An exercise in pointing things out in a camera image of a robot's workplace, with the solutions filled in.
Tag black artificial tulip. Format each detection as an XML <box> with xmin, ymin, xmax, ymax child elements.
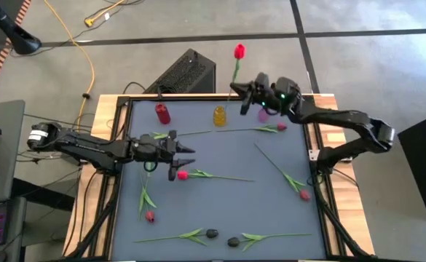
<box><xmin>226</xmin><ymin>232</ymin><xmax>312</xmax><ymax>253</ymax></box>
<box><xmin>133</xmin><ymin>227</ymin><xmax>220</xmax><ymax>247</ymax></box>

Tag black stand base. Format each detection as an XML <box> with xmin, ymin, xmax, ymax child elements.
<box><xmin>0</xmin><ymin>0</ymin><xmax>42</xmax><ymax>55</ymax></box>

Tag yellow extension cord plug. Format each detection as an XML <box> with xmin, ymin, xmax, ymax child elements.
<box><xmin>84</xmin><ymin>0</ymin><xmax>126</xmax><ymax>28</ymax></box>

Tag yellow floor cable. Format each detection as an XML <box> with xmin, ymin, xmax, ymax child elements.
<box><xmin>44</xmin><ymin>0</ymin><xmax>96</xmax><ymax>132</ymax></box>

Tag purple glass vase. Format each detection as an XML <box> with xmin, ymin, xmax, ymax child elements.
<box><xmin>258</xmin><ymin>108</ymin><xmax>272</xmax><ymax>124</ymax></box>

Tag black computer tower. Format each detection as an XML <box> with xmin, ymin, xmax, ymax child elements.
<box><xmin>143</xmin><ymin>48</ymin><xmax>217</xmax><ymax>95</ymax></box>

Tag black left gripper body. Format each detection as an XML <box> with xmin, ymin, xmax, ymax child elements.
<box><xmin>130</xmin><ymin>130</ymin><xmax>180</xmax><ymax>182</ymax></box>

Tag red glass vase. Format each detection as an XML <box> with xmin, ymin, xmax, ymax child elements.
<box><xmin>154</xmin><ymin>102</ymin><xmax>172</xmax><ymax>125</ymax></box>

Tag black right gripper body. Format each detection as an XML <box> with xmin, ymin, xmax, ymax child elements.
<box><xmin>240</xmin><ymin>72</ymin><xmax>285</xmax><ymax>116</ymax></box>

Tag yellow glass vase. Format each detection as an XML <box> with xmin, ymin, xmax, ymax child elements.
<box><xmin>213</xmin><ymin>105</ymin><xmax>228</xmax><ymax>127</ymax></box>

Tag grey side desk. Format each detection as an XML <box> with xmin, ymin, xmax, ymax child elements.
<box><xmin>0</xmin><ymin>100</ymin><xmax>26</xmax><ymax>207</ymax></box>

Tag large black box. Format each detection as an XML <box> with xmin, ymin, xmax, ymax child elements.
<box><xmin>397</xmin><ymin>108</ymin><xmax>426</xmax><ymax>222</ymax></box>

